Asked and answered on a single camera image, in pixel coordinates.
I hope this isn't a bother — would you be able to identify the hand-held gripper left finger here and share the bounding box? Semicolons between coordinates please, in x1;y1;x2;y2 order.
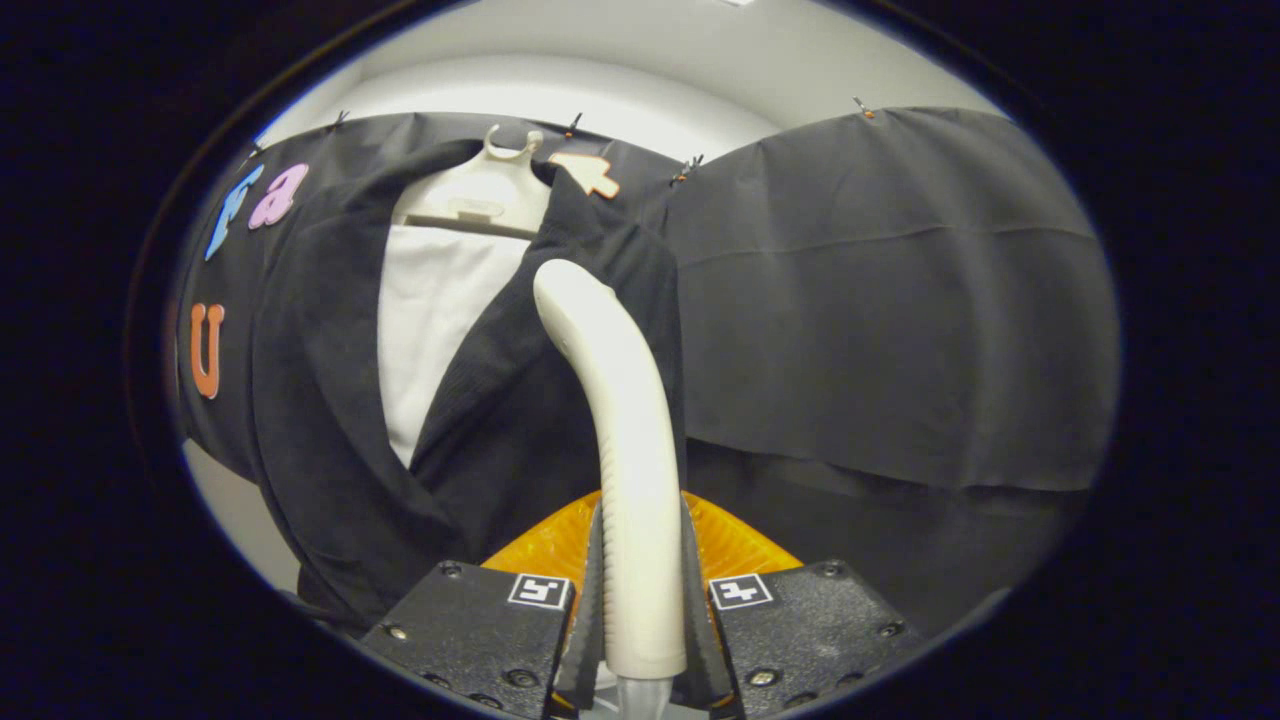
360;490;606;719

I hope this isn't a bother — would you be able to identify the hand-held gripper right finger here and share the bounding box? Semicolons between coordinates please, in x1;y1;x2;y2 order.
680;490;926;719

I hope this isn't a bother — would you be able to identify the white garment steamer wand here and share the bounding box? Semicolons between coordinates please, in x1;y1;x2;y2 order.
533;258;691;720

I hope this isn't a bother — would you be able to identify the black jacket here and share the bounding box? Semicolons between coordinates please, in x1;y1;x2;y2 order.
250;138;691;631

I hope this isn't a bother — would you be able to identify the black backdrop cloth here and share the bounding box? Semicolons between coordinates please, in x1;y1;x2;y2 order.
170;105;1121;636

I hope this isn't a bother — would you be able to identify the white plastic hanger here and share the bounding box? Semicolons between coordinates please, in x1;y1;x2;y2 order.
393;124;553;239

